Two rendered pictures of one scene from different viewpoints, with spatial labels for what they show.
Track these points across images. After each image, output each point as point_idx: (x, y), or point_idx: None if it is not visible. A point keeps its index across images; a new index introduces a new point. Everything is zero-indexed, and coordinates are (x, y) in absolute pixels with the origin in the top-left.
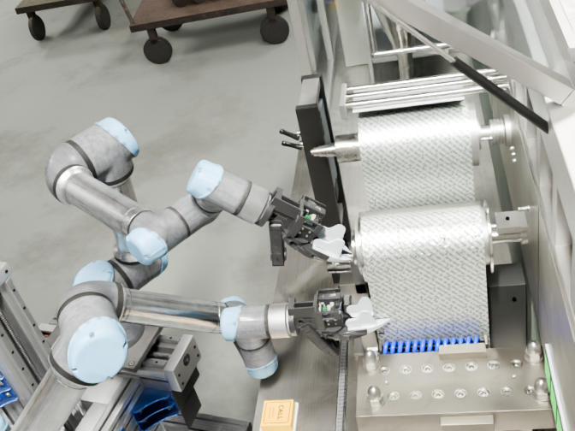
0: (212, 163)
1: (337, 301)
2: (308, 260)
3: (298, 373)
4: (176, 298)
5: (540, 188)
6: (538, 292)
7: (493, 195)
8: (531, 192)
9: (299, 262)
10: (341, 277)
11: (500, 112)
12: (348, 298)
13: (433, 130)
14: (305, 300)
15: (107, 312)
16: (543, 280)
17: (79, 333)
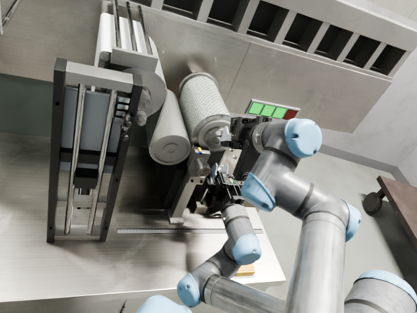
0: (298, 119)
1: (228, 174)
2: (66, 267)
3: (202, 259)
4: (254, 293)
5: (246, 35)
6: (230, 90)
7: (12, 135)
8: (228, 45)
9: (66, 275)
10: (198, 176)
11: (74, 46)
12: (125, 230)
13: (156, 52)
14: (125, 263)
15: (370, 283)
16: (251, 74)
17: (409, 290)
